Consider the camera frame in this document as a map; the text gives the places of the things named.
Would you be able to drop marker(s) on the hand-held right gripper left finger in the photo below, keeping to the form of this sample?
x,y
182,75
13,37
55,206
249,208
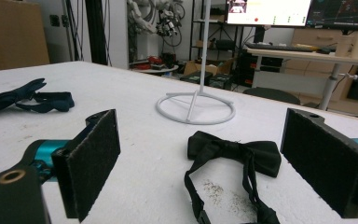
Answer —
x,y
90,161

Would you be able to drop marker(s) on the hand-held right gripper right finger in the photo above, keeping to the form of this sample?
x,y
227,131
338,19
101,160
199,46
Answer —
x,y
329,161

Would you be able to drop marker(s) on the black bow tie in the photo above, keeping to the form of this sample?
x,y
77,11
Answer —
x,y
230,146

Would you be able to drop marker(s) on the navy bow tie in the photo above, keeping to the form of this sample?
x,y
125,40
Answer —
x,y
0,101

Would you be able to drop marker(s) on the white foam board mat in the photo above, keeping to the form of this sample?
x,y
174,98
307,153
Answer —
x,y
136,93

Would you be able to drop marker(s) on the black round stool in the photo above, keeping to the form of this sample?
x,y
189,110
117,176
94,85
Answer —
x,y
270,95

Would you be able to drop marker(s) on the white office desk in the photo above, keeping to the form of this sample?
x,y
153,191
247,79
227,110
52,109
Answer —
x,y
307,56

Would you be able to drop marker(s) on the white round side table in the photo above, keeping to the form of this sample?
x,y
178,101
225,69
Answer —
x,y
155,70

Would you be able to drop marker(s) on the black keyboard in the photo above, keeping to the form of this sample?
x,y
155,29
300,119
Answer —
x,y
276,47

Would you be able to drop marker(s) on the open cardboard box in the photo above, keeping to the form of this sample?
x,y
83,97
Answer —
x,y
195,67

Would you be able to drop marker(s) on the monitor with dark screen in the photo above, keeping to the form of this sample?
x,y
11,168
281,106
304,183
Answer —
x,y
341,12

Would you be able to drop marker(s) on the brown wooden cabinet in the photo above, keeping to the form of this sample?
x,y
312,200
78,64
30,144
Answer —
x,y
9,34

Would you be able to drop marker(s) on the monitor with white screen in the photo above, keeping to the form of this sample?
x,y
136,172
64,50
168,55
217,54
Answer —
x,y
270,12

